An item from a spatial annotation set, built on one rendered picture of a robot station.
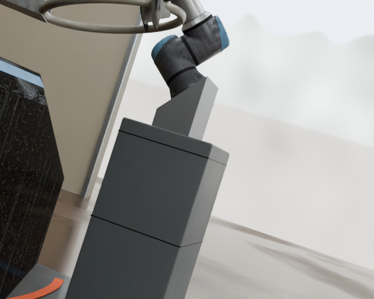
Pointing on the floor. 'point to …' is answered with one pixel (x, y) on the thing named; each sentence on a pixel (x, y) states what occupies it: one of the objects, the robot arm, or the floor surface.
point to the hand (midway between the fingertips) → (149, 25)
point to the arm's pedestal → (148, 216)
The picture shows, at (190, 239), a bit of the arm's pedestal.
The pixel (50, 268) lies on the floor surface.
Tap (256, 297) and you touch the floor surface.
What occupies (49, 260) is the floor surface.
